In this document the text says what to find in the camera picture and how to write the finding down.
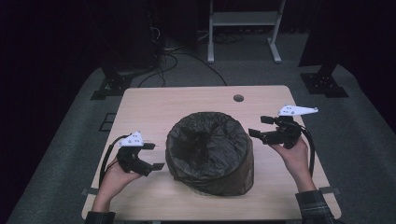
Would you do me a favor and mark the person's left hand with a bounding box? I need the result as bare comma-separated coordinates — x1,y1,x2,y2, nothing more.
91,156,143,213

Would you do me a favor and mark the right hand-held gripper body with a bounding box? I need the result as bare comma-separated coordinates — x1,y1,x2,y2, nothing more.
261,105,319,150

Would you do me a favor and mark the black plastic garbage bag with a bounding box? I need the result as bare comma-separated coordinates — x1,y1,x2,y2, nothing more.
164,110,255,198

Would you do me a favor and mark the left hand-held gripper cable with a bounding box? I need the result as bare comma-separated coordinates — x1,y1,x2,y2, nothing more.
98,133,131,189

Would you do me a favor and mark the black tape rectangle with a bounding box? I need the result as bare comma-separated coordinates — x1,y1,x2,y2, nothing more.
98,112,117,133

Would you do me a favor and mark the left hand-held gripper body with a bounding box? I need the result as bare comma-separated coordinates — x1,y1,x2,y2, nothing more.
116,130,155,178

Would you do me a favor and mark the person's right hand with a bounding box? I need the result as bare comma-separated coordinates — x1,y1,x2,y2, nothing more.
269,135,318,193

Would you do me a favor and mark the hand-held gripper cable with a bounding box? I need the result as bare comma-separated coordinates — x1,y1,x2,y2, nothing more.
98,133,131,189
299,125,317,179

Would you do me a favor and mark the black cable coil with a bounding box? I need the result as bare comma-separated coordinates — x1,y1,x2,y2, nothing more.
214,32,245,45

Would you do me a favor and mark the dark equipment cabinet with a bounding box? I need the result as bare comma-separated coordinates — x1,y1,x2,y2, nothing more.
101,0,163,73

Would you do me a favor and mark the right hand-held gripper cable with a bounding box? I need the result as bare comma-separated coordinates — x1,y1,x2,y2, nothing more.
299,125,317,179

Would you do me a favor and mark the grey tape strip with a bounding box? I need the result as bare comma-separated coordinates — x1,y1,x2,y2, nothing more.
80,187,103,197
318,185,341,196

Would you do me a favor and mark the white metal stand frame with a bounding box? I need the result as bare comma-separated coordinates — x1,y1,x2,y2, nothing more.
206,0,287,65

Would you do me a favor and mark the black stand base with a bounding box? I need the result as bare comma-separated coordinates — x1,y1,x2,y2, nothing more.
299,61,350,99
90,65,134,102

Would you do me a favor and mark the black floor cable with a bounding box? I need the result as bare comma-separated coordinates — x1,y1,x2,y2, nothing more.
136,50,228,89

